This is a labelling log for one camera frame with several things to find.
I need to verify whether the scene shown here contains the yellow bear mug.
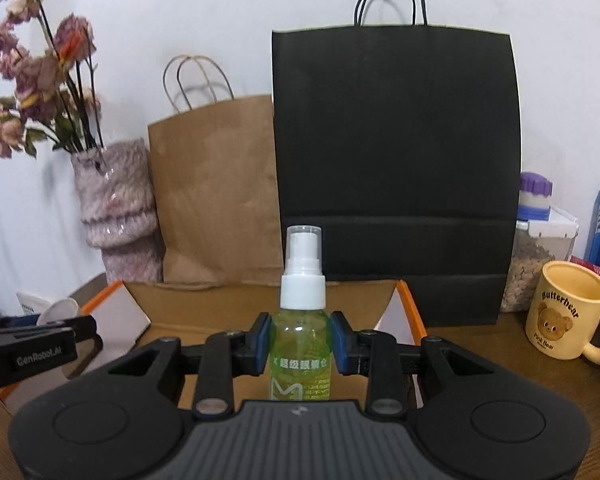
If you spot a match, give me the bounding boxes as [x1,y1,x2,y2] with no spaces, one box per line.
[525,260,600,365]

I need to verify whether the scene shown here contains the brown paper bag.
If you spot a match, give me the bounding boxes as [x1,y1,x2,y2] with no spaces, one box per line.
[147,55,281,289]

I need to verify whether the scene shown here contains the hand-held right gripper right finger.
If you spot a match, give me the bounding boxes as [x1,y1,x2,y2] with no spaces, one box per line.
[330,311,496,419]

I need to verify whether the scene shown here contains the dried rose bouquet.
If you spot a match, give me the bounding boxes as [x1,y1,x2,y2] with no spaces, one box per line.
[0,0,106,161]

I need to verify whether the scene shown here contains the red box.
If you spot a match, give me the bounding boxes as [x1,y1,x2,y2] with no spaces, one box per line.
[570,255,600,286]

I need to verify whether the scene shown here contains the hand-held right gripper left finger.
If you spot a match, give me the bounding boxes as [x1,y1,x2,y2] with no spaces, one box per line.
[107,312,274,419]

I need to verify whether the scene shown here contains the purple lid white jar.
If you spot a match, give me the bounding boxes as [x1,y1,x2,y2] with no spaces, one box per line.
[519,171,554,221]

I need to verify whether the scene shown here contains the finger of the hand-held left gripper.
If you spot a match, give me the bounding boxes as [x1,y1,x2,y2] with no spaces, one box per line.
[0,314,99,347]

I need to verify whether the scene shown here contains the clear pet food container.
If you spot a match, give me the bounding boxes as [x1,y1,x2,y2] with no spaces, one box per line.
[500,205,580,314]

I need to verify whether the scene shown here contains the green spray bottle white cap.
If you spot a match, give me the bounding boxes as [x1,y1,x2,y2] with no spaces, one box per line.
[267,226,331,403]

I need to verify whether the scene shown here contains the pink mottled vase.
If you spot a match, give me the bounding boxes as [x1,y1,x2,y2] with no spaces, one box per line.
[70,138,165,285]

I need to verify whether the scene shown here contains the cardboard box orange edges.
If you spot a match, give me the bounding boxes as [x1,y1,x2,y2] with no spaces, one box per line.
[0,279,428,411]

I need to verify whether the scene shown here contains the black paper bag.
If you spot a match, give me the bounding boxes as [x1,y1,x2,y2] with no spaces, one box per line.
[271,0,524,328]

